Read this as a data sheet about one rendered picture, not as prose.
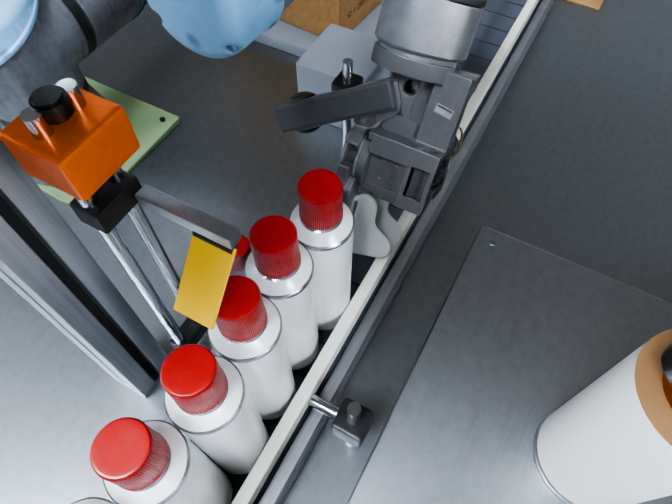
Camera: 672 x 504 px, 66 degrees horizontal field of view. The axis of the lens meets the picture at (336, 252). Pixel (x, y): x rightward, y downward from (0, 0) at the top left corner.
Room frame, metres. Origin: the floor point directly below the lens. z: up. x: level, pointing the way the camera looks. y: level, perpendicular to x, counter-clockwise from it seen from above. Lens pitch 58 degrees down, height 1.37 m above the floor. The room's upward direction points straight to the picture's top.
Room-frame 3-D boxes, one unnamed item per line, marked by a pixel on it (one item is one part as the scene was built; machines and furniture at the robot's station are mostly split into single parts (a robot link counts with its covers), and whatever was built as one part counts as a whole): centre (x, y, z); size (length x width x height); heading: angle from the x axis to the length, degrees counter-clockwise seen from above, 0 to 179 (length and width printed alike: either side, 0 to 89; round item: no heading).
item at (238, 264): (0.33, 0.12, 0.85); 0.03 x 0.03 x 0.03
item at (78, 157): (0.17, 0.11, 1.04); 0.10 x 0.04 x 0.33; 61
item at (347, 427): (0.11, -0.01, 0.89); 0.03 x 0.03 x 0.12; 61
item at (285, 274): (0.20, 0.04, 0.98); 0.05 x 0.05 x 0.20
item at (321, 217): (0.24, 0.01, 0.98); 0.05 x 0.05 x 0.20
